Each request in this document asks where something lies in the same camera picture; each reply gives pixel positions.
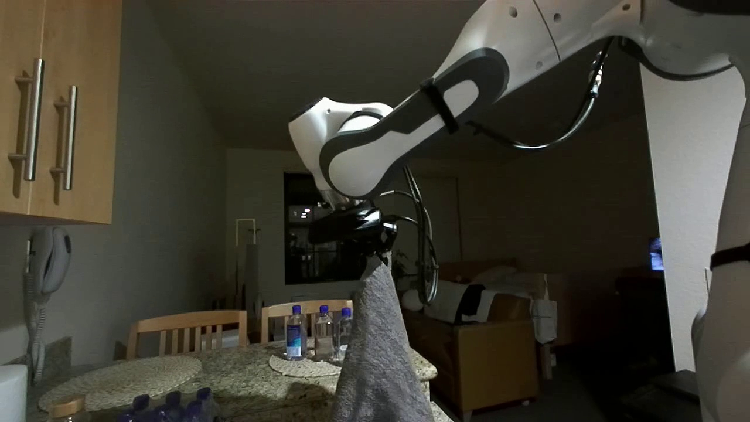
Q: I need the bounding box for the brown sofa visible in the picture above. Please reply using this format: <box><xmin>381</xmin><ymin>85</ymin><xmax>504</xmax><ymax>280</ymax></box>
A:
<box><xmin>435</xmin><ymin>258</ymin><xmax>571</xmax><ymax>300</ymax></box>

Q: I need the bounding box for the white hanging bag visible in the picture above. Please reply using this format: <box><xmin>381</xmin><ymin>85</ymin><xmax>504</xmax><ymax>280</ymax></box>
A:
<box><xmin>529</xmin><ymin>296</ymin><xmax>560</xmax><ymax>348</ymax></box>

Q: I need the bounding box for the white black bag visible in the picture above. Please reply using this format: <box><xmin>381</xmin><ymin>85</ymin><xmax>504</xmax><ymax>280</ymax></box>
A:
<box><xmin>430</xmin><ymin>276</ymin><xmax>498</xmax><ymax>326</ymax></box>

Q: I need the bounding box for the light wooden chair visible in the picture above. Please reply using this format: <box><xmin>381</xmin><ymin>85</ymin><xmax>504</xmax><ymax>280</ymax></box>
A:
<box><xmin>124</xmin><ymin>310</ymin><xmax>250</xmax><ymax>362</ymax></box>
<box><xmin>257</xmin><ymin>297</ymin><xmax>356</xmax><ymax>348</ymax></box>

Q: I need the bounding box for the light wooden wall cabinet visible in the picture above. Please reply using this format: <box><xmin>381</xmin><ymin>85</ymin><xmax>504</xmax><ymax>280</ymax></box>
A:
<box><xmin>0</xmin><ymin>0</ymin><xmax>124</xmax><ymax>227</ymax></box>

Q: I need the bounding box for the dark window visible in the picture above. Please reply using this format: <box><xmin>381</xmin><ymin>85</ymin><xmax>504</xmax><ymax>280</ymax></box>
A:
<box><xmin>281</xmin><ymin>171</ymin><xmax>370</xmax><ymax>287</ymax></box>

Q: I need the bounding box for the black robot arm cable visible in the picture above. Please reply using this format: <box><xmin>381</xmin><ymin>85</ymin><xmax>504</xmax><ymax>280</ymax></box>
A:
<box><xmin>393</xmin><ymin>38</ymin><xmax>619</xmax><ymax>310</ymax></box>

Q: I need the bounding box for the metal cabinet bar handle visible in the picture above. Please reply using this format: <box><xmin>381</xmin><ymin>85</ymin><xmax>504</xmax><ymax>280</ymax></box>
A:
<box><xmin>6</xmin><ymin>57</ymin><xmax>46</xmax><ymax>185</ymax></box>
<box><xmin>49</xmin><ymin>83</ymin><xmax>81</xmax><ymax>194</ymax></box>

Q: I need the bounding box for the white tall frame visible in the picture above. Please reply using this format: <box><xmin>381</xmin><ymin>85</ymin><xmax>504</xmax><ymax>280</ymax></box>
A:
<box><xmin>231</xmin><ymin>217</ymin><xmax>264</xmax><ymax>315</ymax></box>

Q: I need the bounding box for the wooden sideboard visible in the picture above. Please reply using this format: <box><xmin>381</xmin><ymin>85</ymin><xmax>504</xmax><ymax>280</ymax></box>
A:
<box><xmin>404</xmin><ymin>310</ymin><xmax>544</xmax><ymax>418</ymax></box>

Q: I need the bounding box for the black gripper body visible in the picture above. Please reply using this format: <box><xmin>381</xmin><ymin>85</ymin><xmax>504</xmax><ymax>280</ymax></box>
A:
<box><xmin>306</xmin><ymin>202</ymin><xmax>397</xmax><ymax>253</ymax></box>

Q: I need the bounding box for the grey wall outlet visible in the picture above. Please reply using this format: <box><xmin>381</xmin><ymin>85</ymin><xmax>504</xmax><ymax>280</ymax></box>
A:
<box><xmin>41</xmin><ymin>336</ymin><xmax>74</xmax><ymax>385</ymax></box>

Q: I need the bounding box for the blue label water bottle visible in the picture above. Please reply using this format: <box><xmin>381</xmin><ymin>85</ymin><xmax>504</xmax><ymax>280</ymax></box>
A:
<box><xmin>335</xmin><ymin>304</ymin><xmax>356</xmax><ymax>367</ymax></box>
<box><xmin>281</xmin><ymin>303</ymin><xmax>308</xmax><ymax>363</ymax></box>
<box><xmin>312</xmin><ymin>303</ymin><xmax>338</xmax><ymax>363</ymax></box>

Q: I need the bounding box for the round woven placemat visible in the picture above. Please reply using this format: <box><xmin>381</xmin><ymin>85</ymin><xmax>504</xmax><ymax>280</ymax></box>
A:
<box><xmin>267</xmin><ymin>348</ymin><xmax>347</xmax><ymax>383</ymax></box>
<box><xmin>35</xmin><ymin>354</ymin><xmax>205</xmax><ymax>416</ymax></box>

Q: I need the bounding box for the grey towel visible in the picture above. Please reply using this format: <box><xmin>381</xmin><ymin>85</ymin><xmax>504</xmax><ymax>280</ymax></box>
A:
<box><xmin>329</xmin><ymin>252</ymin><xmax>435</xmax><ymax>422</ymax></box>

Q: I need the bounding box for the small wooden ring stand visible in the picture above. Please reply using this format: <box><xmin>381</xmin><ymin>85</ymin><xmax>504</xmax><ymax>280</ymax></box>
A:
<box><xmin>46</xmin><ymin>396</ymin><xmax>86</xmax><ymax>422</ymax></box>

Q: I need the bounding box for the glowing blue screen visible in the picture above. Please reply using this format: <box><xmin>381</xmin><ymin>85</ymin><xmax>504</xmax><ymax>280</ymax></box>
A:
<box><xmin>643</xmin><ymin>235</ymin><xmax>665</xmax><ymax>272</ymax></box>

